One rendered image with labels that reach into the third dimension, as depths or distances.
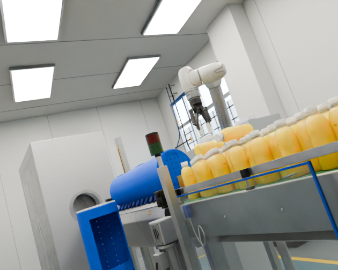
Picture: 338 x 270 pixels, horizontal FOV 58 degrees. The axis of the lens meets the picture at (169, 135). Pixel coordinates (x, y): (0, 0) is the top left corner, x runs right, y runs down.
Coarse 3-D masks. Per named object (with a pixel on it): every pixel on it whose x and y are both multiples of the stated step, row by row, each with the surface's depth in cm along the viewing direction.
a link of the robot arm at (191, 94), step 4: (192, 88) 183; (196, 88) 184; (188, 92) 184; (192, 92) 183; (196, 92) 183; (188, 96) 184; (192, 96) 182; (196, 96) 184; (200, 96) 186; (188, 100) 186
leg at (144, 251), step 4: (140, 248) 269; (144, 248) 267; (144, 252) 266; (148, 252) 268; (144, 256) 265; (148, 256) 267; (144, 260) 266; (148, 260) 265; (144, 264) 267; (148, 264) 264; (148, 268) 263; (152, 268) 265
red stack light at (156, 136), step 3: (150, 135) 137; (153, 135) 137; (156, 135) 137; (147, 138) 137; (150, 138) 137; (153, 138) 137; (156, 138) 137; (159, 138) 139; (147, 141) 138; (150, 141) 137; (153, 141) 136; (156, 141) 136; (159, 141) 138; (147, 144) 139; (150, 144) 137
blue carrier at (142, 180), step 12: (168, 156) 193; (180, 156) 197; (144, 168) 203; (156, 168) 186; (168, 168) 190; (180, 168) 194; (120, 180) 239; (132, 180) 217; (144, 180) 200; (156, 180) 188; (120, 192) 237; (132, 192) 221; (144, 192) 207; (120, 204) 251
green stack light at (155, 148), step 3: (153, 144) 136; (156, 144) 136; (159, 144) 137; (150, 147) 137; (153, 147) 136; (156, 147) 136; (159, 147) 136; (162, 147) 138; (150, 150) 137; (153, 150) 136; (156, 150) 136; (159, 150) 136; (162, 150) 137; (150, 153) 137; (153, 153) 136; (156, 153) 135
